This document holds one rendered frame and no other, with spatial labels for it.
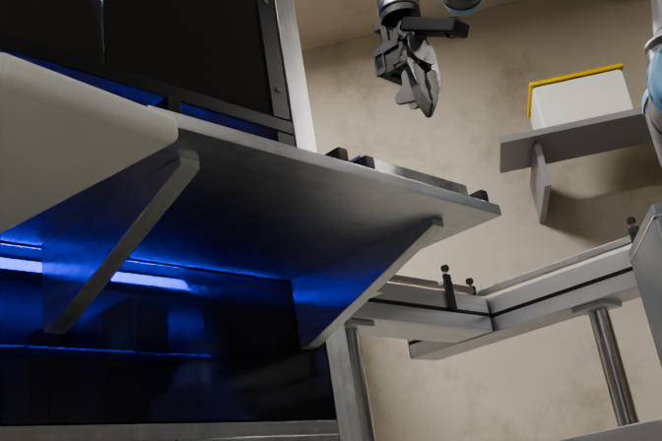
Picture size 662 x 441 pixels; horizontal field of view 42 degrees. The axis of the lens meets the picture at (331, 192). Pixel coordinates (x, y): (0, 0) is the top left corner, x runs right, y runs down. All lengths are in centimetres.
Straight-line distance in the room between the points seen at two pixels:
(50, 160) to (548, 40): 431
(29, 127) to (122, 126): 8
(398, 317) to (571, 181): 277
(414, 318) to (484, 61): 306
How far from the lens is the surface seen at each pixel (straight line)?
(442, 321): 215
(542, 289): 226
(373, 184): 125
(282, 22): 194
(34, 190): 94
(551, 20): 510
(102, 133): 83
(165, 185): 110
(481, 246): 455
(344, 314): 154
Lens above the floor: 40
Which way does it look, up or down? 22 degrees up
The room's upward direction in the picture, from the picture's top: 9 degrees counter-clockwise
